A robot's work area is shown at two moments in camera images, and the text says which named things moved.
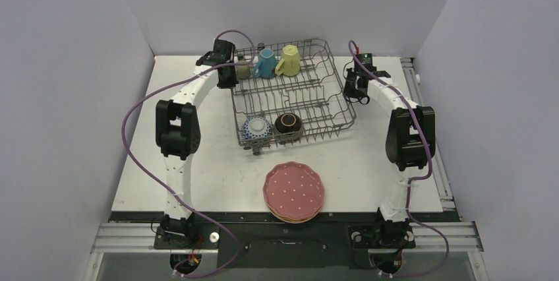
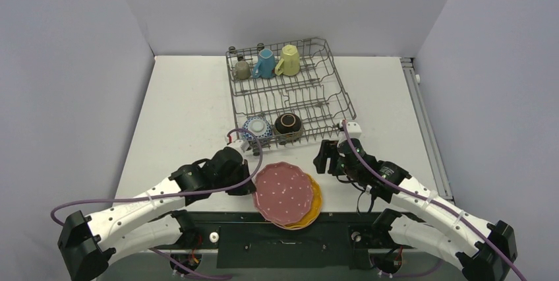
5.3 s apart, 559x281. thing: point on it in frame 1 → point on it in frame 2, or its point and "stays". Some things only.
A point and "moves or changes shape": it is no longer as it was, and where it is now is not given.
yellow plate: x=293 y=221 → x=316 y=206
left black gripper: x=233 y=83 → x=246 y=188
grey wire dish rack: x=287 y=92 stays
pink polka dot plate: x=293 y=190 moves or changes shape
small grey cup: x=243 y=71 stays
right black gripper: x=355 y=91 → x=329 y=156
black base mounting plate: x=252 y=241 stays
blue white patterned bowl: x=256 y=128 stays
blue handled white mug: x=266 y=65 stays
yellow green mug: x=290 y=64 stays
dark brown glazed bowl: x=289 y=124 stays
